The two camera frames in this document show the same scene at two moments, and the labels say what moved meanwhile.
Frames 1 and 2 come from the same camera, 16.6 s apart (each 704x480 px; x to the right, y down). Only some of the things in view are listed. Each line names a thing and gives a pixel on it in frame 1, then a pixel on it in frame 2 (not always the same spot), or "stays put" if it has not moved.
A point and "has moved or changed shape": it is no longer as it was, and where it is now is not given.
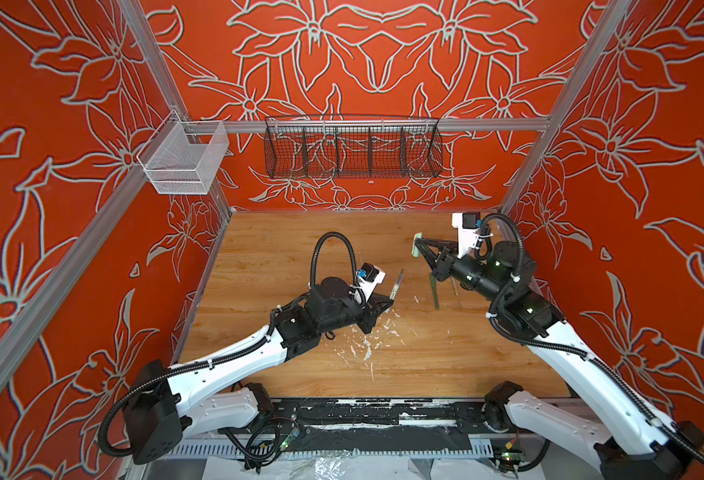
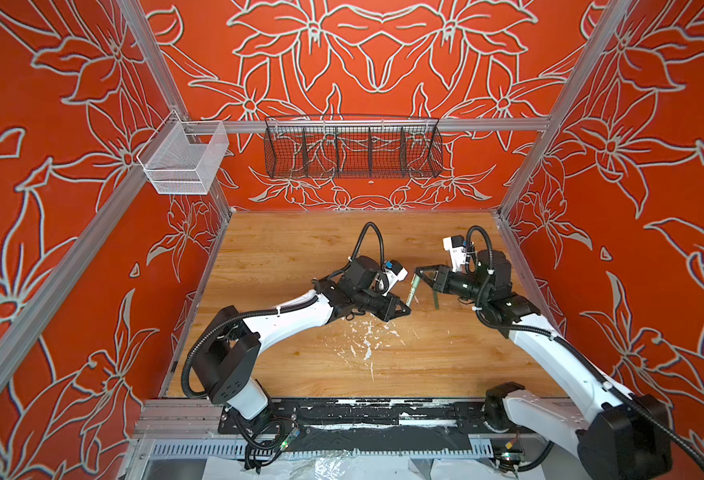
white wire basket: [180, 157] stays put
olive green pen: [397, 284] has moved or changed shape
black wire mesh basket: [323, 147] stays put
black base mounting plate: [423, 414] stays put
